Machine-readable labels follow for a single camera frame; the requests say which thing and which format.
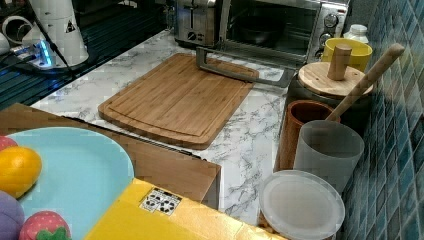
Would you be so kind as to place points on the glass oven door with handle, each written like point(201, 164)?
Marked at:
point(201, 62)

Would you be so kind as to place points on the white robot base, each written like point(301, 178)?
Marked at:
point(55, 40)

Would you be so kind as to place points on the silver toaster oven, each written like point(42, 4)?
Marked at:
point(291, 32)

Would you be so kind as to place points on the bamboo cutting board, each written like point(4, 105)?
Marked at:
point(176, 103)

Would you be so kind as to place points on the wooden drawer box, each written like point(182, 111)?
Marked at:
point(176, 170)

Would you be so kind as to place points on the brown wooden utensil holder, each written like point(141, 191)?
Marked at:
point(297, 114)

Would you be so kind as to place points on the silver two-slot toaster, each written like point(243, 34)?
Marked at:
point(197, 21)

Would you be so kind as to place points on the yellow cardboard box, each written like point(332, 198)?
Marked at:
point(144, 211)

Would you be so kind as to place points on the jar with clear plastic lid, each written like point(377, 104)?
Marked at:
point(301, 206)

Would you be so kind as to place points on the frosted grey plastic cup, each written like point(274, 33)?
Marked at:
point(329, 150)

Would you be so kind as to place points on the dark jar with wooden lid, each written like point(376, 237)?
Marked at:
point(313, 83)

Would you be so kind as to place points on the light blue plate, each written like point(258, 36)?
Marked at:
point(83, 172)

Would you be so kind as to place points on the yellow mug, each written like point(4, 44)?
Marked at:
point(360, 53)

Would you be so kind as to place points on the white-capped spice bottle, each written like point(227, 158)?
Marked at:
point(357, 32)

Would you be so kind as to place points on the yellow toy lemon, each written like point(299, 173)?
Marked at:
point(20, 168)

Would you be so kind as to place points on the pink toy strawberry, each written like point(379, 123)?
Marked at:
point(42, 220)

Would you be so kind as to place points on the red toy fruit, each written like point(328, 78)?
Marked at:
point(6, 142)

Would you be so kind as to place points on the purple toy fruit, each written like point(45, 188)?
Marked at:
point(11, 217)

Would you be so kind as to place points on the white round object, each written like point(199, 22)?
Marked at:
point(15, 27)

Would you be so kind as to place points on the wooden spoon handle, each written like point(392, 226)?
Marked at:
point(376, 71)

